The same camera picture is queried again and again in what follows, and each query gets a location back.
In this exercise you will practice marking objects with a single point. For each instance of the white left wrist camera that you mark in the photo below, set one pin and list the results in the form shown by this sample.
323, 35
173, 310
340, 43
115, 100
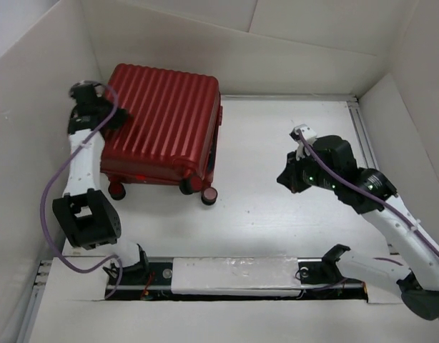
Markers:
83, 83

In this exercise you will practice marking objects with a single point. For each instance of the red hard-shell suitcase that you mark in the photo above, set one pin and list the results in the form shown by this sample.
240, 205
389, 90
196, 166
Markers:
170, 136

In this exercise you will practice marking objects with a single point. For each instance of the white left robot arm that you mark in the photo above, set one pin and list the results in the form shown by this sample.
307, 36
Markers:
84, 213

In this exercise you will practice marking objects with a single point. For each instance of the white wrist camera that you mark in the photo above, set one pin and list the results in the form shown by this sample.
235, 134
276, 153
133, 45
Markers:
304, 136
83, 83

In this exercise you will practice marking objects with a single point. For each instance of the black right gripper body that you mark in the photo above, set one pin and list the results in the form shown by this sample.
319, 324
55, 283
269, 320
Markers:
312, 176

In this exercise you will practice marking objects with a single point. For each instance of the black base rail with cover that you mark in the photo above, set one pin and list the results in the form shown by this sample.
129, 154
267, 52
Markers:
210, 279

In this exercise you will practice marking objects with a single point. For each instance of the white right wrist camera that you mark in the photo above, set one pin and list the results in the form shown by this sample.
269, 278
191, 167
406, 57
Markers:
304, 136

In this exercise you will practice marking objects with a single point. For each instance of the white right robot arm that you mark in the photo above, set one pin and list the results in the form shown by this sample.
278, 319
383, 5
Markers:
416, 281

